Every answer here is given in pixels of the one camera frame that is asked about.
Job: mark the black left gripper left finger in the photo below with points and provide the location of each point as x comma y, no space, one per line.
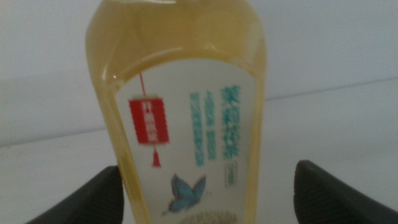
96,199

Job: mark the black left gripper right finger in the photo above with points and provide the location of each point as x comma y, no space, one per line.
323,199

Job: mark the yellow tea bottle white cap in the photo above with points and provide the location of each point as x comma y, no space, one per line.
186,124

